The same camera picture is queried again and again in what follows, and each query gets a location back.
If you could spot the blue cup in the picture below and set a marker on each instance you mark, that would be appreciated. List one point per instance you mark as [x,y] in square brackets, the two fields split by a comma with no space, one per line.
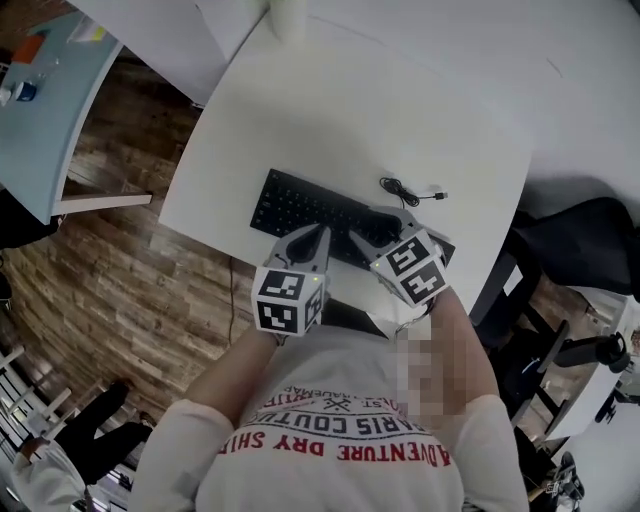
[25,91]

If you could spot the light blue table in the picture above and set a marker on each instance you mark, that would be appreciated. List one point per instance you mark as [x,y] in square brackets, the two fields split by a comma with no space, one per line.
[45,135]

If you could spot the orange box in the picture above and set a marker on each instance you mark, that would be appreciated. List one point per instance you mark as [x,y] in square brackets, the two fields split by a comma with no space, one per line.
[27,50]

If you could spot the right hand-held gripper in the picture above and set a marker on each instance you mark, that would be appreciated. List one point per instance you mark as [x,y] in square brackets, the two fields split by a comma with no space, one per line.
[415,270]

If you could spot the black keyboard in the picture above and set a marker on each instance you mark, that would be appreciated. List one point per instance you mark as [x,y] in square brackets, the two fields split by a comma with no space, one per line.
[300,205]

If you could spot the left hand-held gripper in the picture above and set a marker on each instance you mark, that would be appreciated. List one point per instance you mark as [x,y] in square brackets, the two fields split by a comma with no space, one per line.
[282,300]

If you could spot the person's white printed shirt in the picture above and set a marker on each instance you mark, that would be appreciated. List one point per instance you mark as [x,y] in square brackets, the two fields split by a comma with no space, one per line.
[325,480]

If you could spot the yellow paper note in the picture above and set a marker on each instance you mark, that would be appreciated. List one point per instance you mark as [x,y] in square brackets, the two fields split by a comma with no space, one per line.
[97,33]

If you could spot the person's right forearm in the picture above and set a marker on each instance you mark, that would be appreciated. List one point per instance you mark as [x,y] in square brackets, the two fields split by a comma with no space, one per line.
[465,350]

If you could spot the white vase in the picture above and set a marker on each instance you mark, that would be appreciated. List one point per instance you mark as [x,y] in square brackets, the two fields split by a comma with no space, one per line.
[289,20]

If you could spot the white metal rack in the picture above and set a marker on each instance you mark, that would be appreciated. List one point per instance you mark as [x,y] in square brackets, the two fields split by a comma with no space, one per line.
[30,400]

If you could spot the person's left forearm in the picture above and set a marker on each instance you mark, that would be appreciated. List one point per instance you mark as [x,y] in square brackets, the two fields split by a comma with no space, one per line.
[235,370]

